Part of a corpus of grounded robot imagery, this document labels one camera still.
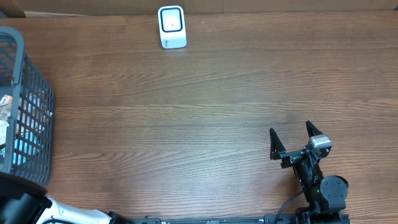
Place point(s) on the orange packet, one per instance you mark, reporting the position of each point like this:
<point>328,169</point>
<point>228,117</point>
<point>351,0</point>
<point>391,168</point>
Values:
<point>6,99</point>

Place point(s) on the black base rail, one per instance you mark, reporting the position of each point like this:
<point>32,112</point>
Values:
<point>266,219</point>

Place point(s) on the brown beige snack pouch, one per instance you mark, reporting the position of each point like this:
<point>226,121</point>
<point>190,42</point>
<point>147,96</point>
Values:
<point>33,115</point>

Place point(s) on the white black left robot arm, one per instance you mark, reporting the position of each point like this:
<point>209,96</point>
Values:
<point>23,201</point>

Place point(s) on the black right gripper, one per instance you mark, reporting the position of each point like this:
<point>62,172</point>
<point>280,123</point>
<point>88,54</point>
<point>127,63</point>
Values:
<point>277,152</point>

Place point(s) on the grey plastic mesh basket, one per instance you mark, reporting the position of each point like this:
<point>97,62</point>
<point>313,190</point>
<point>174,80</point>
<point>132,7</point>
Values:
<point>22,80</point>

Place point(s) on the cardboard backdrop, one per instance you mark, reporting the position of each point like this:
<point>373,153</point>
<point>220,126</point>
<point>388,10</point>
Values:
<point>25,8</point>

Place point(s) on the teal snack packet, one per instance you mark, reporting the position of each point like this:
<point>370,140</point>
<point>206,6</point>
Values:
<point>25,148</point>

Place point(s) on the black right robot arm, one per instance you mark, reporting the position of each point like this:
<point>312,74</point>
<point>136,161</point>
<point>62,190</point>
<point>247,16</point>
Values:
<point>323,194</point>

